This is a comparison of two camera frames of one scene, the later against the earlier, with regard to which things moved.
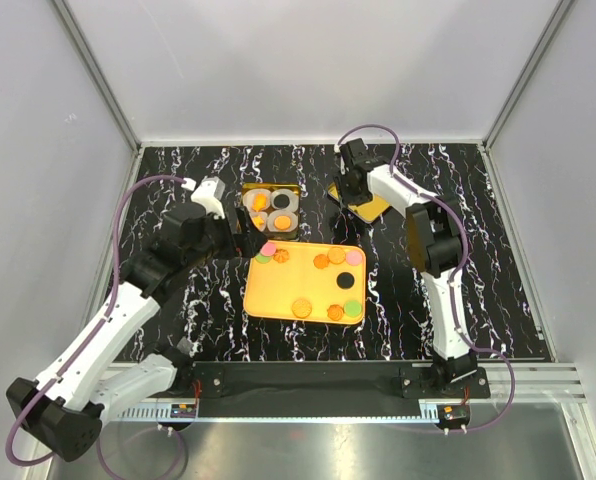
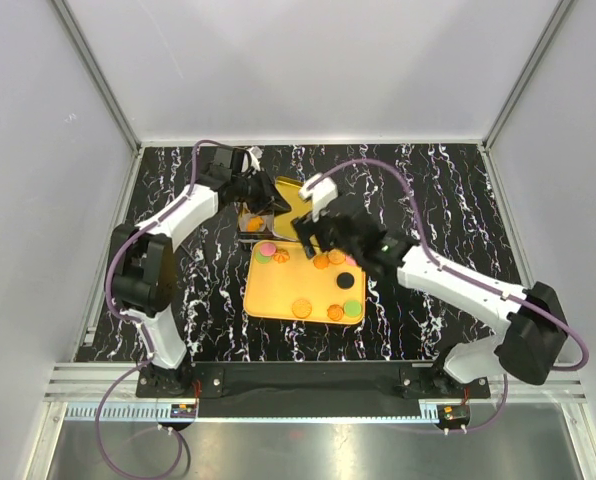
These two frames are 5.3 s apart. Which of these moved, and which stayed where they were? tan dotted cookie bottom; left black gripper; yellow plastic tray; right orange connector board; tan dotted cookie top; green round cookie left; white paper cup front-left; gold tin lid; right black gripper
Moved: gold tin lid; right black gripper; left black gripper
Stayed: tan dotted cookie bottom; tan dotted cookie top; white paper cup front-left; yellow plastic tray; right orange connector board; green round cookie left
